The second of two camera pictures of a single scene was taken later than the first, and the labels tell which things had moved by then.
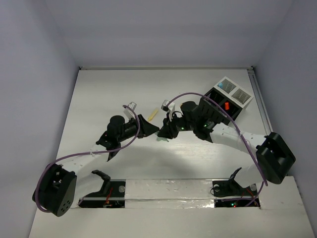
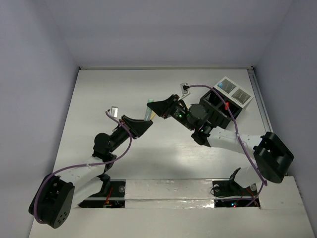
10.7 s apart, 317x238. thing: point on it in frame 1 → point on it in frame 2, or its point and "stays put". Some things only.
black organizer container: (210, 111) stays put
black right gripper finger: (167, 130) → (161, 107)
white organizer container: (234, 92) stays put
